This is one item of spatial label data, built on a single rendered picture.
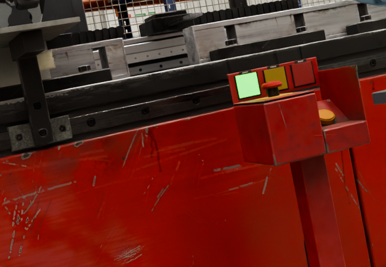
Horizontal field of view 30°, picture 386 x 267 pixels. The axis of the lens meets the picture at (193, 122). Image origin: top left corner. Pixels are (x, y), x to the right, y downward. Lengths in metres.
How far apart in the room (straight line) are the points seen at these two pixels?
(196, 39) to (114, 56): 0.21
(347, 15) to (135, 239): 0.83
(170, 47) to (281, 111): 0.72
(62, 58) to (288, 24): 0.59
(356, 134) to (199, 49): 0.51
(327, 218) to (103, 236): 0.46
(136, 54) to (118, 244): 0.61
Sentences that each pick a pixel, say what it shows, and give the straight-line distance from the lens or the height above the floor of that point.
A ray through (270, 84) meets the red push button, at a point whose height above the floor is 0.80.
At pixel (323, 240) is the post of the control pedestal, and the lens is 1.42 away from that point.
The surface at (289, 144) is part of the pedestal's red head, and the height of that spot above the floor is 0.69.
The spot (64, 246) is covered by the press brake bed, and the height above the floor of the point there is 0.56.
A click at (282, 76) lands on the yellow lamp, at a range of 1.48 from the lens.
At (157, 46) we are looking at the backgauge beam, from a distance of 1.96.
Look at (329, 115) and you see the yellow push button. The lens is 1.42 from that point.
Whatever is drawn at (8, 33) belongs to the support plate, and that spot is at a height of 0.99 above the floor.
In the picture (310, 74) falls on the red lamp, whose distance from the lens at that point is 1.51.
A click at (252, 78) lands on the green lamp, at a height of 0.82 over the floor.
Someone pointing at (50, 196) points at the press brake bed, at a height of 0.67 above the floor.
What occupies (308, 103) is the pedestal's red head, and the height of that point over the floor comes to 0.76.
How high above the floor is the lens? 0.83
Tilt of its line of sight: 3 degrees down
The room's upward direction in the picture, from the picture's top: 11 degrees counter-clockwise
